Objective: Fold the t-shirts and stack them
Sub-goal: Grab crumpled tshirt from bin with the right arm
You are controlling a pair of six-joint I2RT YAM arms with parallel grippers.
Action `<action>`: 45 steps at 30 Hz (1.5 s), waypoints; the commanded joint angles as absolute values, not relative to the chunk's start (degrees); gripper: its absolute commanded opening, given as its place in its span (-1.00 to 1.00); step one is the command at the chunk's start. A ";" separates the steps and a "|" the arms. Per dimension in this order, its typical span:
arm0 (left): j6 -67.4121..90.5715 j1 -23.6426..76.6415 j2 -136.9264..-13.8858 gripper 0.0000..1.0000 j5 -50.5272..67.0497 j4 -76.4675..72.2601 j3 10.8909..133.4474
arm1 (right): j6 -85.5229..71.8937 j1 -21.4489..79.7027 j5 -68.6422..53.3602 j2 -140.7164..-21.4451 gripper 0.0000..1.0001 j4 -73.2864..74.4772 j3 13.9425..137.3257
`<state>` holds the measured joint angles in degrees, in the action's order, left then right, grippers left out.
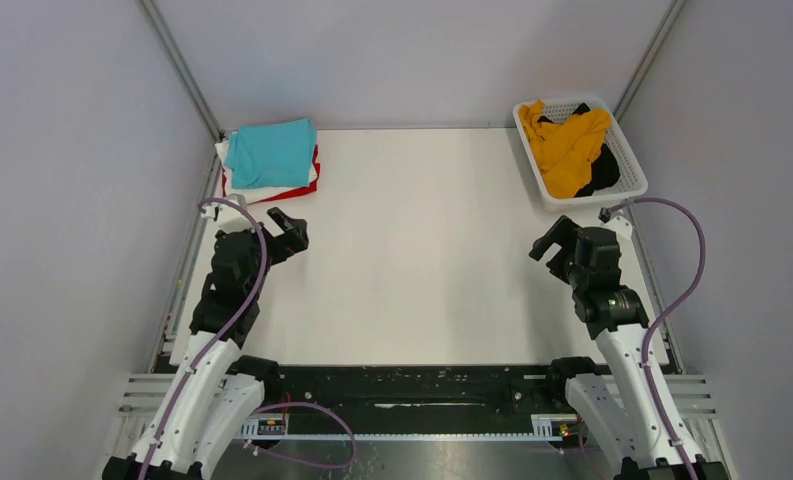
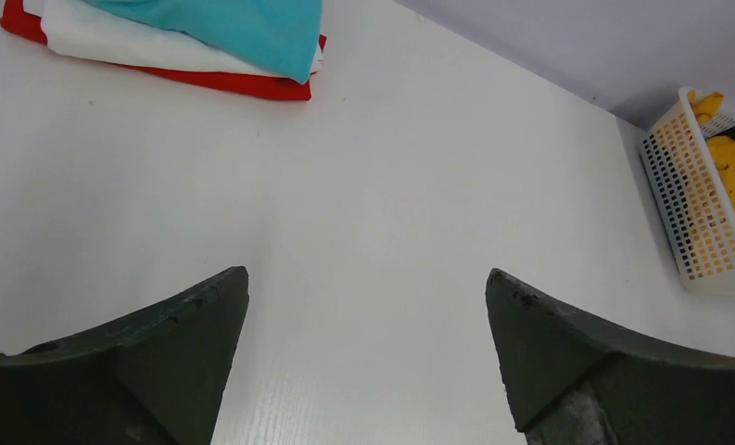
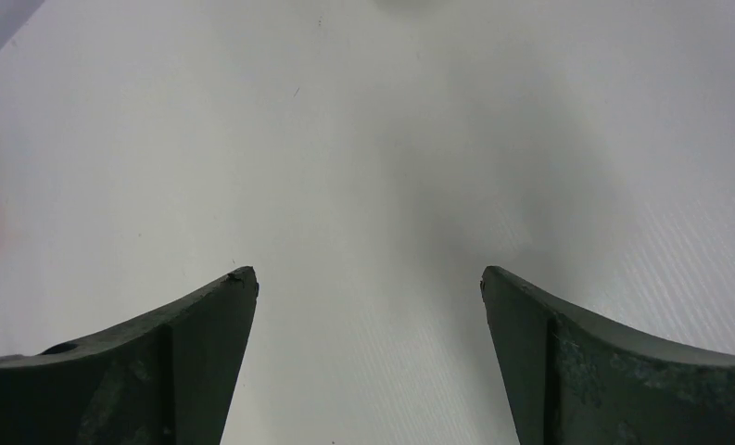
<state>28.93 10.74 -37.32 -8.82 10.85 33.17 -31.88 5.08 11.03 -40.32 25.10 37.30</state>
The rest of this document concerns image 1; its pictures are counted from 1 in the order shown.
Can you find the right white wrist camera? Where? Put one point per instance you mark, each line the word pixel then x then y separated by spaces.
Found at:
pixel 612 219

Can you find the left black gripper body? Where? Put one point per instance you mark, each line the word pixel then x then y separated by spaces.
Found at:
pixel 275 248

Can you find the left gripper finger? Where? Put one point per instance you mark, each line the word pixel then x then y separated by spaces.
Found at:
pixel 294 244
pixel 284 221

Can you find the folded white t-shirt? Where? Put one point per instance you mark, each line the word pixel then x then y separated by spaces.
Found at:
pixel 257 192

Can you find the folded teal t-shirt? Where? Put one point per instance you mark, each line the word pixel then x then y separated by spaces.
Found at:
pixel 276 155

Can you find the black t-shirt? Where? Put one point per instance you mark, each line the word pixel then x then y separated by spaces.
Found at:
pixel 604 169

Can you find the folded red t-shirt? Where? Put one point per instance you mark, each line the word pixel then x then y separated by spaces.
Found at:
pixel 303 189

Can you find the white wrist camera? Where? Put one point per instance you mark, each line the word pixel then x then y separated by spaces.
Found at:
pixel 232 214
pixel 612 219

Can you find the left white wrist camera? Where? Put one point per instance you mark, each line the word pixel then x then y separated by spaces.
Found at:
pixel 232 214

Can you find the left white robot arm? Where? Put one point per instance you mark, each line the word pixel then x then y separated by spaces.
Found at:
pixel 216 385

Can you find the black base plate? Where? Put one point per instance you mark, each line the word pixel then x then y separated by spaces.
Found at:
pixel 417 400

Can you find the white plastic basket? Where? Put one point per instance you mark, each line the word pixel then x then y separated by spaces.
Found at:
pixel 632 181

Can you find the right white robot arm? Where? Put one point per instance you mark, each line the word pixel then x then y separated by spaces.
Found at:
pixel 641 433

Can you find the slotted cable duct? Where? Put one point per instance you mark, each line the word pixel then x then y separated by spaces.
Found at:
pixel 537 429

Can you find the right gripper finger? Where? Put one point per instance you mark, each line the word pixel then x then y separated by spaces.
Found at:
pixel 559 265
pixel 562 234

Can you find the yellow t-shirt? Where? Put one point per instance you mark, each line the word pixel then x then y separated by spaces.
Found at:
pixel 565 149

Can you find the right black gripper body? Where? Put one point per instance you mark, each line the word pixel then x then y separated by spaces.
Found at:
pixel 576 270

